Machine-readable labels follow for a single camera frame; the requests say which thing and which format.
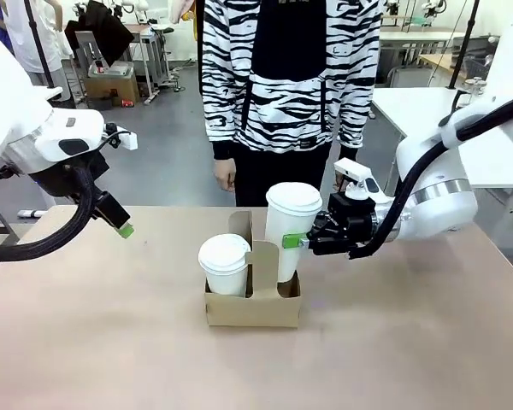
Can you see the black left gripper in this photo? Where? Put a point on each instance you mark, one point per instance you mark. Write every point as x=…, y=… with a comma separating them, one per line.
x=55, y=183

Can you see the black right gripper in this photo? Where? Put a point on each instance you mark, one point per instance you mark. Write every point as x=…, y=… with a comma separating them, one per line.
x=355, y=222

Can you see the white paper cup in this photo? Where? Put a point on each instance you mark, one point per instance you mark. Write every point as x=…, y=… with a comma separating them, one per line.
x=226, y=279
x=284, y=239

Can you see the brown cardboard cup carrier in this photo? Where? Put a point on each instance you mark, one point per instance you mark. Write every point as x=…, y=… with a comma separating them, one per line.
x=256, y=307

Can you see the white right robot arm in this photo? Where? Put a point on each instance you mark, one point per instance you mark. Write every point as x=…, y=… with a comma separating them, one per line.
x=444, y=205

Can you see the person's right forearm zebra sleeve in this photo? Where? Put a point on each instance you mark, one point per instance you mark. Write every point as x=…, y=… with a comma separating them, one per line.
x=220, y=124

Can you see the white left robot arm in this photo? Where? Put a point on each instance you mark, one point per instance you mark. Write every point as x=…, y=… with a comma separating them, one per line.
x=8, y=107

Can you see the person's left forearm zebra sleeve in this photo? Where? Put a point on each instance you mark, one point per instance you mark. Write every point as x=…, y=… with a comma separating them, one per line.
x=355, y=124

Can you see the white plastic cup lid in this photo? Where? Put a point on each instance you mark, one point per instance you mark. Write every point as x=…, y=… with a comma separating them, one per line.
x=294, y=196
x=223, y=252

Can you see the person's left hand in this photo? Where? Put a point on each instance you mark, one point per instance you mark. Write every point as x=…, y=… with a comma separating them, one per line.
x=340, y=181

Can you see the person's right hand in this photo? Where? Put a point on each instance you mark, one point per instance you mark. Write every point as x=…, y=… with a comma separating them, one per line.
x=225, y=175

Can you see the white marker pen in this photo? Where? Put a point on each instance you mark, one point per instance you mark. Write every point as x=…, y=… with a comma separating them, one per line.
x=32, y=213

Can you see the small red object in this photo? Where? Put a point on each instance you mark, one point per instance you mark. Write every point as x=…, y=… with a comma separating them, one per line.
x=128, y=103

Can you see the brown cardboard box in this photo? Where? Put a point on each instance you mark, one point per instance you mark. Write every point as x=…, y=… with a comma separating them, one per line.
x=113, y=83

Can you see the white side table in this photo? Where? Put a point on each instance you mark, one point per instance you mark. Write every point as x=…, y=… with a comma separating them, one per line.
x=53, y=93

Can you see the person's torso zebra hoodie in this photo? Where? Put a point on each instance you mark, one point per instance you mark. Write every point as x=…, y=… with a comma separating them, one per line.
x=286, y=98

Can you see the large white table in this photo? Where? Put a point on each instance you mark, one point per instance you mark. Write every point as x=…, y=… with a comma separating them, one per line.
x=410, y=115

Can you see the black tripod pole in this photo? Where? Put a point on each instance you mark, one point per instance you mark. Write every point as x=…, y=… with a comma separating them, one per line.
x=40, y=47
x=464, y=47

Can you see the black cloth on chair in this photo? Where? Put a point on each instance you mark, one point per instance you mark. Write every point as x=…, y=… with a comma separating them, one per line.
x=104, y=30

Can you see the bystander in white shirt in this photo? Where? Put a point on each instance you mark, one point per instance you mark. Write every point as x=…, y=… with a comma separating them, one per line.
x=25, y=34

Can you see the white background workbench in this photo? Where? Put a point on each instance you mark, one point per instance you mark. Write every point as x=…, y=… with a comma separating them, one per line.
x=414, y=36

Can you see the bystander in blue top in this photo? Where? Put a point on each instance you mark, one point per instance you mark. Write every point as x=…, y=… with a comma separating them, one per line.
x=1, y=19

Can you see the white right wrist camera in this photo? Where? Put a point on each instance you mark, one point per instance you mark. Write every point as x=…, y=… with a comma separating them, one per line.
x=357, y=171

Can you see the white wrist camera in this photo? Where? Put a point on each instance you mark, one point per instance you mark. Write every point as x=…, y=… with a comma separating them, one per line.
x=126, y=138
x=357, y=171

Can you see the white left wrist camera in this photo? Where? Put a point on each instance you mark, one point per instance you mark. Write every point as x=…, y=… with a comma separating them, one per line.
x=126, y=138

